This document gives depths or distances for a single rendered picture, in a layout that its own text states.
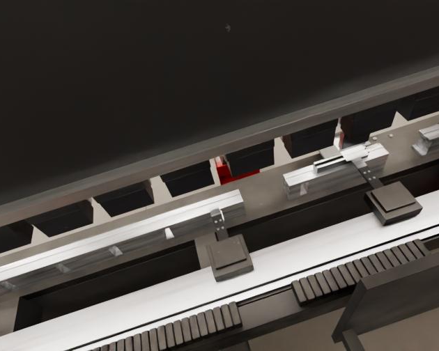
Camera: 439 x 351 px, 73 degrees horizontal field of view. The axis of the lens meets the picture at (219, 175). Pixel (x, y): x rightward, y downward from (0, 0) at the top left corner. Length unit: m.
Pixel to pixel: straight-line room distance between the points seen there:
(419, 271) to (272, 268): 0.45
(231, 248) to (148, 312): 0.31
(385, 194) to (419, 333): 1.11
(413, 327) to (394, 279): 1.45
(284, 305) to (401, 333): 1.18
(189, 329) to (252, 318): 0.17
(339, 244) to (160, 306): 0.56
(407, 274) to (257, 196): 0.73
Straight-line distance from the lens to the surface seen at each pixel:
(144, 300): 1.00
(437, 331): 2.06
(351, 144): 1.13
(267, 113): 0.57
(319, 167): 1.13
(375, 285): 0.57
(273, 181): 1.25
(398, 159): 1.38
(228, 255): 0.92
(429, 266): 0.61
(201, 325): 0.87
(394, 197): 1.06
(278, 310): 0.89
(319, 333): 1.91
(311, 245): 0.98
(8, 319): 1.38
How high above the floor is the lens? 1.86
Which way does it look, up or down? 50 degrees down
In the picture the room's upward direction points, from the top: 16 degrees counter-clockwise
